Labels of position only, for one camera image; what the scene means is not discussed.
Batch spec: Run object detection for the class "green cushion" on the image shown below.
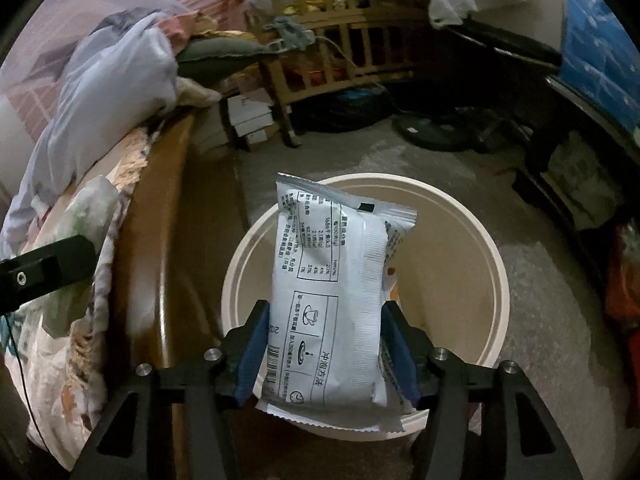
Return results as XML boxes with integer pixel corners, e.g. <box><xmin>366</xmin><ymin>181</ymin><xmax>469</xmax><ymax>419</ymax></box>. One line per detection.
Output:
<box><xmin>175</xmin><ymin>35</ymin><xmax>266</xmax><ymax>81</ymax></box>

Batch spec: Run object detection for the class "wooden bed frame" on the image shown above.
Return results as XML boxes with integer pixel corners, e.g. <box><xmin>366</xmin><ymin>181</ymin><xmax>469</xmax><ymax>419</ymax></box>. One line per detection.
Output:
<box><xmin>105</xmin><ymin>110</ymin><xmax>251</xmax><ymax>480</ymax></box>

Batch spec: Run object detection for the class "blue printed cloth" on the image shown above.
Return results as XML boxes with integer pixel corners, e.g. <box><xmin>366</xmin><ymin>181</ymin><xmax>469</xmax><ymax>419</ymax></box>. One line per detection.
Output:
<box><xmin>557</xmin><ymin>0</ymin><xmax>640</xmax><ymax>136</ymax></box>

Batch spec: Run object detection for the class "black plastic bag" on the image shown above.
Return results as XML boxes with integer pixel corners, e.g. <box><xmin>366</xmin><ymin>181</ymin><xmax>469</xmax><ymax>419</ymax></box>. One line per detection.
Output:
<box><xmin>295</xmin><ymin>87</ymin><xmax>396</xmax><ymax>136</ymax></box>

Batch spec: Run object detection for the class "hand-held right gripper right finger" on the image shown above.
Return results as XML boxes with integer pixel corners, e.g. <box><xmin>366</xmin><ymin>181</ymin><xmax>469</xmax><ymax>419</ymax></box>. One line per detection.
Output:
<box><xmin>380</xmin><ymin>300</ymin><xmax>586</xmax><ymax>480</ymax></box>

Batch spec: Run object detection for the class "black round fan base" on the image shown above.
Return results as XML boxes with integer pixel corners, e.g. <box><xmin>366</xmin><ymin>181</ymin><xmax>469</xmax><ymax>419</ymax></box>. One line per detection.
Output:
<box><xmin>392</xmin><ymin>112</ymin><xmax>476</xmax><ymax>153</ymax></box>

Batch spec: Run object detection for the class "cream crumpled cloth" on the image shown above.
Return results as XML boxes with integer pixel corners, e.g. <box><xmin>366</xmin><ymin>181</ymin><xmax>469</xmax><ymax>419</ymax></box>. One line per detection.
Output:
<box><xmin>175</xmin><ymin>77</ymin><xmax>221</xmax><ymax>108</ymax></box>

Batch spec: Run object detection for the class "white flat cardboard box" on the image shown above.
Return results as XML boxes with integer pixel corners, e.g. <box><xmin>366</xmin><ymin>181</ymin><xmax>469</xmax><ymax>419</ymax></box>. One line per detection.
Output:
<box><xmin>227</xmin><ymin>92</ymin><xmax>273</xmax><ymax>128</ymax></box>
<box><xmin>235</xmin><ymin>125</ymin><xmax>276</xmax><ymax>151</ymax></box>

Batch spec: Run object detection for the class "black table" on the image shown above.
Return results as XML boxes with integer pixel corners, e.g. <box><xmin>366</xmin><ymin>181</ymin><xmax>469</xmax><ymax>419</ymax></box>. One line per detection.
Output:
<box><xmin>445</xmin><ymin>20</ymin><xmax>640</xmax><ymax>271</ymax></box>

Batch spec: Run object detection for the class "cream plastic bin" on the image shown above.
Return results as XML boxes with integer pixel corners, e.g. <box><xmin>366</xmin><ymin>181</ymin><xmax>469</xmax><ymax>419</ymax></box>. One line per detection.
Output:
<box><xmin>221</xmin><ymin>174</ymin><xmax>511</xmax><ymax>443</ymax></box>

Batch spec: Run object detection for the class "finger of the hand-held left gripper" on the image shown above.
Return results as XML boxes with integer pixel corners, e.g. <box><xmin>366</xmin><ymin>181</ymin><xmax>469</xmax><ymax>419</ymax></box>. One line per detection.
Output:
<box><xmin>0</xmin><ymin>234</ymin><xmax>98</xmax><ymax>317</ymax></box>

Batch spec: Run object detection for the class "orange packet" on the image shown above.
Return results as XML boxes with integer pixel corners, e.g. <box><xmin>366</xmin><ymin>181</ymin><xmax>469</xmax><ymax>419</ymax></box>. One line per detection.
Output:
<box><xmin>602</xmin><ymin>220</ymin><xmax>640</xmax><ymax>361</ymax></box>

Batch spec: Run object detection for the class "white printed packet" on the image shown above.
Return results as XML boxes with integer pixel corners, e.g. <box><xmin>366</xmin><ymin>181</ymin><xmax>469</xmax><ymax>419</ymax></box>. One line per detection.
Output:
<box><xmin>254</xmin><ymin>172</ymin><xmax>418</xmax><ymax>433</ymax></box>

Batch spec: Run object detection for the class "thin black cable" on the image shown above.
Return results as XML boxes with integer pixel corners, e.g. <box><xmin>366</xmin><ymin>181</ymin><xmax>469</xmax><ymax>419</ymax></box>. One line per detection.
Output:
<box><xmin>2</xmin><ymin>312</ymin><xmax>51</xmax><ymax>456</ymax></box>

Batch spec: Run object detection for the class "wooden crib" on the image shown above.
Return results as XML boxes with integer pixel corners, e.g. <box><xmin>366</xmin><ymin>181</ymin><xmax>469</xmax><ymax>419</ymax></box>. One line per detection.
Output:
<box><xmin>235</xmin><ymin>0</ymin><xmax>436</xmax><ymax>151</ymax></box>

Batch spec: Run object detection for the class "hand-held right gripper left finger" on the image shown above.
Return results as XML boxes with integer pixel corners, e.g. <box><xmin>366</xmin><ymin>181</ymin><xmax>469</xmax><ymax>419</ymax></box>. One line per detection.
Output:
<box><xmin>70</xmin><ymin>299</ymin><xmax>273</xmax><ymax>480</ymax></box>

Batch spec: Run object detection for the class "floral printed blanket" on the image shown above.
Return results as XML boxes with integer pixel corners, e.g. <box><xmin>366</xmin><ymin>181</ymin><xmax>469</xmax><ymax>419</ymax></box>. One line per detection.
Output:
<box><xmin>10</xmin><ymin>125</ymin><xmax>156</xmax><ymax>471</ymax></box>

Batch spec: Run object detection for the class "teal cloth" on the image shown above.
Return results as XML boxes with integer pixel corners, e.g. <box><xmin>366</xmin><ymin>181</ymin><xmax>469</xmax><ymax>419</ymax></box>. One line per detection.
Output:
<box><xmin>265</xmin><ymin>15</ymin><xmax>316</xmax><ymax>51</ymax></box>

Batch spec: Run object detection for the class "white sack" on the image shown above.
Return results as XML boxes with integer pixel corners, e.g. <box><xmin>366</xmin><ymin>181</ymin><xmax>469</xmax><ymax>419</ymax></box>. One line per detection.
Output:
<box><xmin>547</xmin><ymin>145</ymin><xmax>626</xmax><ymax>231</ymax></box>

